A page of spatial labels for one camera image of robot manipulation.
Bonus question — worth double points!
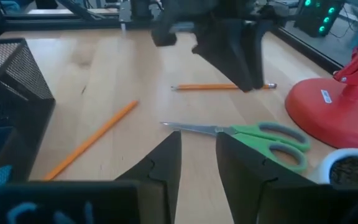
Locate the red desk lamp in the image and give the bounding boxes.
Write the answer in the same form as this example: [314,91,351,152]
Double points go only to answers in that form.
[283,42,358,153]

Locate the green-handled scissors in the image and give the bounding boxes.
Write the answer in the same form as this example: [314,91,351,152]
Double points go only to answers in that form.
[159,120,311,174]

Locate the black mesh desk organizer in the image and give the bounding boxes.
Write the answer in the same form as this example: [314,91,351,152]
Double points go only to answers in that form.
[0,37,57,200]

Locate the snake plant in white pot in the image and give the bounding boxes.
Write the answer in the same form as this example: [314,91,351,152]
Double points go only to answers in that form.
[316,67,358,187]

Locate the black aluminium table frame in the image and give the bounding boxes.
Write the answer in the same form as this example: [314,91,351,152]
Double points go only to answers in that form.
[0,0,344,75]

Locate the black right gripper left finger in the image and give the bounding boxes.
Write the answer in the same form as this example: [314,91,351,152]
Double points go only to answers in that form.
[114,129,183,224]

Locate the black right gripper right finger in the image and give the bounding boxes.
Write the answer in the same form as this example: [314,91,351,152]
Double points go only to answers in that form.
[215,132,317,224]

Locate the computer tower with green lights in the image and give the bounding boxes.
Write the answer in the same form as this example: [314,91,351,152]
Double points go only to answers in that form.
[293,0,345,39]

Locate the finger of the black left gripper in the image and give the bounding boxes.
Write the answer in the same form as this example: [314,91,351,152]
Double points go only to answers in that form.
[193,21,255,93]
[250,24,265,90]

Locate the orange pencil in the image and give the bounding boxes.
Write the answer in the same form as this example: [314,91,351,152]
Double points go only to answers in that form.
[43,100,140,182]
[170,82,278,92]

